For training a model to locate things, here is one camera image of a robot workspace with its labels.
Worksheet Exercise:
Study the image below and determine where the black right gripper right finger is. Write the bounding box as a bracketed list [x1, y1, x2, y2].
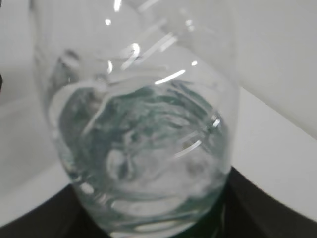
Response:
[194, 168, 317, 238]

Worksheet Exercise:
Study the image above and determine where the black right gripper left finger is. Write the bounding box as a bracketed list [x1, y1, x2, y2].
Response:
[0, 185, 108, 238]

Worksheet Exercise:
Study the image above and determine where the clear water bottle green label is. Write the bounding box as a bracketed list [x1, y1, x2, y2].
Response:
[29, 0, 239, 238]

